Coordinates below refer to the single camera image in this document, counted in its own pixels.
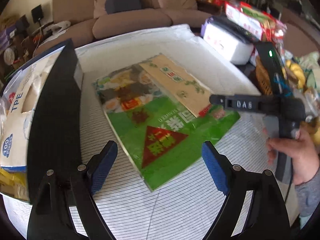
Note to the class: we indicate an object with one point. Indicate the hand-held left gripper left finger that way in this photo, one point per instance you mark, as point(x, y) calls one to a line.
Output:
point(103, 166)

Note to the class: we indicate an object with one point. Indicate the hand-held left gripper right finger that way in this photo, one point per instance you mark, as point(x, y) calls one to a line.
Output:
point(215, 168)

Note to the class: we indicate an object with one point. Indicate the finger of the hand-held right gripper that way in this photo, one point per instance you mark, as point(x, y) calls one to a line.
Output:
point(240, 103)

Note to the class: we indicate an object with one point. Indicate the green seaweed packet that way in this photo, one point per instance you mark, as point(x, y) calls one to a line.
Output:
point(170, 135)

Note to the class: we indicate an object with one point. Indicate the beige packet with green print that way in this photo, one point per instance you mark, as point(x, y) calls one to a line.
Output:
point(175, 80)

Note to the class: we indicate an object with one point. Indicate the person's right hand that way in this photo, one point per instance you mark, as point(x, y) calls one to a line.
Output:
point(303, 157)

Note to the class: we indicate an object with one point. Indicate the wicker basket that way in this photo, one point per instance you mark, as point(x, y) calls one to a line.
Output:
point(262, 80)

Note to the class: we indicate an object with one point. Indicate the yellow bananas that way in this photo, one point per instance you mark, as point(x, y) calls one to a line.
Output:
point(296, 72)

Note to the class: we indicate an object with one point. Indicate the purple white tissue box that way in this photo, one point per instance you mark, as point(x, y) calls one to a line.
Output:
point(225, 43)

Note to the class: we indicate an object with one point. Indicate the black remote control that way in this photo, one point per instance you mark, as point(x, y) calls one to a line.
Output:
point(237, 28)

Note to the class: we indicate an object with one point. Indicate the red green snack packet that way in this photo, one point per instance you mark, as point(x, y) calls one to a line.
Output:
point(250, 17)

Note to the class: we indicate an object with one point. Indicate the yellow packet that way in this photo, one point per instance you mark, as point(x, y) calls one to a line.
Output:
point(12, 182)

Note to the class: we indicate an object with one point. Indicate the white blue glove box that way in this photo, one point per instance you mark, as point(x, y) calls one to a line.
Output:
point(17, 120)

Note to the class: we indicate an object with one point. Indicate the beige sofa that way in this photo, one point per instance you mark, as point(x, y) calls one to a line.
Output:
point(130, 22)

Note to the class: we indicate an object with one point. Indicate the white plastic bag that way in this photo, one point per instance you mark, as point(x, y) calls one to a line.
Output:
point(58, 27)

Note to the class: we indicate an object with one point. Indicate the blue cushion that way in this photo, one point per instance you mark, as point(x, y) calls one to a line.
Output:
point(123, 2)

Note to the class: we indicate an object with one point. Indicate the black speaker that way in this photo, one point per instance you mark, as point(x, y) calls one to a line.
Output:
point(37, 12)

